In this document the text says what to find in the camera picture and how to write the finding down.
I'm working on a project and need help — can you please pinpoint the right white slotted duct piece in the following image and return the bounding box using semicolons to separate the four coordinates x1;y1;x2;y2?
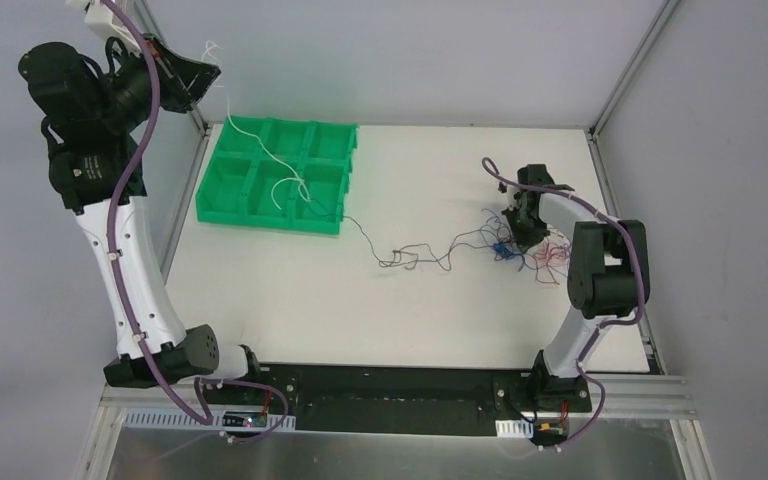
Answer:
495;419;534;439

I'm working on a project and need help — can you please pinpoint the red thin wire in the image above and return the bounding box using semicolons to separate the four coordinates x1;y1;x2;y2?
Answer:
530;228;574;287

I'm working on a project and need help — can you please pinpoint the aluminium frame rail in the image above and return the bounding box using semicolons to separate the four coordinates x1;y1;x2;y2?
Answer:
99;362;697;420

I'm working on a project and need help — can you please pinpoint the white thin wire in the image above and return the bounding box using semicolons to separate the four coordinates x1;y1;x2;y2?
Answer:
202;40;312;212

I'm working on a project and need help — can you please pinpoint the controller board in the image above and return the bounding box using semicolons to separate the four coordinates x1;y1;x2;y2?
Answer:
532;422;568;443
222;410;269;431

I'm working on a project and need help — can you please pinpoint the right controller board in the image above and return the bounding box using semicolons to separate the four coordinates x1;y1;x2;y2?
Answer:
532;422;568;443

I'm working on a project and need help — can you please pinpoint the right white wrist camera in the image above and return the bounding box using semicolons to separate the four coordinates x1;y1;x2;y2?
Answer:
497;181;519;199

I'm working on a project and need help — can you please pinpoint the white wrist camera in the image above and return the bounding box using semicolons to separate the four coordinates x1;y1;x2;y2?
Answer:
65;0;136;45
497;181;519;199

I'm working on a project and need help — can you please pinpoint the white slotted cable duct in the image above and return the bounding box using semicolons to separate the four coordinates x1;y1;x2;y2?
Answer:
124;408;296;433

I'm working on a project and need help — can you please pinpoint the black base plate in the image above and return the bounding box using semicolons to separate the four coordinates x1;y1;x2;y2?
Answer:
199;361;594;439

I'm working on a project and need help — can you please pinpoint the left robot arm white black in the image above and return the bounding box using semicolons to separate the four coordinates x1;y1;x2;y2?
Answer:
18;35;265;405

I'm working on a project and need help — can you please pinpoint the brown thin wire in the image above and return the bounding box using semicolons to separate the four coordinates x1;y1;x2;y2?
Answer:
304;192;558;273

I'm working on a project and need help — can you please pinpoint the blue thin wire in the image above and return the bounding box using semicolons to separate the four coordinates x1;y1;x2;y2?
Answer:
489;239;524;263

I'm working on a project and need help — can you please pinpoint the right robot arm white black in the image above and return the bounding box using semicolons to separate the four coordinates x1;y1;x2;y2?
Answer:
499;164;650;412

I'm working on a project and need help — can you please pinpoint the left controller board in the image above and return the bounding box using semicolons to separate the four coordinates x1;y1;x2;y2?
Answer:
222;410;269;431

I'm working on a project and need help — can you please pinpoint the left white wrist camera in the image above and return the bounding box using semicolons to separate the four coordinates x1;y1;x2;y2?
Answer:
65;0;136;45

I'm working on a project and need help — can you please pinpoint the green compartment tray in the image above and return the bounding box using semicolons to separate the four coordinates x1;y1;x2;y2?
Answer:
195;115;358;235

